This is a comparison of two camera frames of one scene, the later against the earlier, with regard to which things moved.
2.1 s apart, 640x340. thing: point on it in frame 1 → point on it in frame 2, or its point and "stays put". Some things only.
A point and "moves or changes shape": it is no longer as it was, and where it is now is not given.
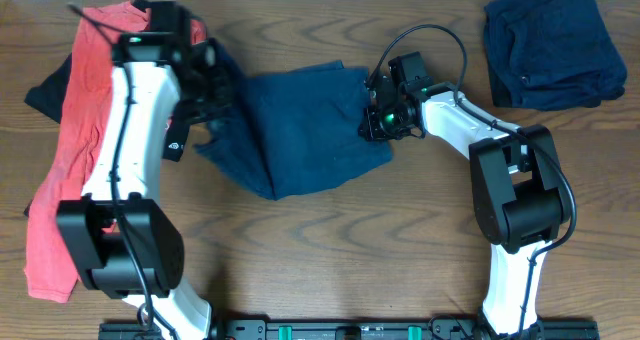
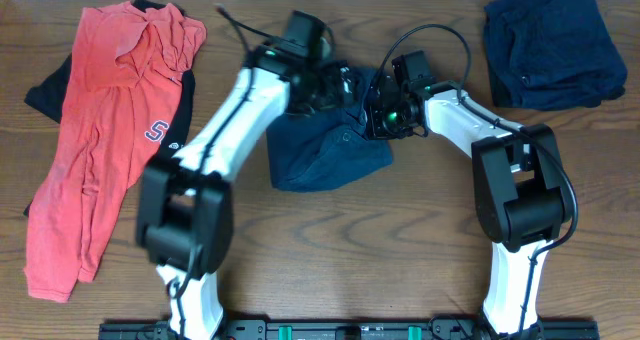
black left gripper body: [211, 96] → [321, 89]
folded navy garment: [548, 49] stays put
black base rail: [355, 329] stays put
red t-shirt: [49, 270] stays put
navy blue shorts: [297, 132] moves or changes shape
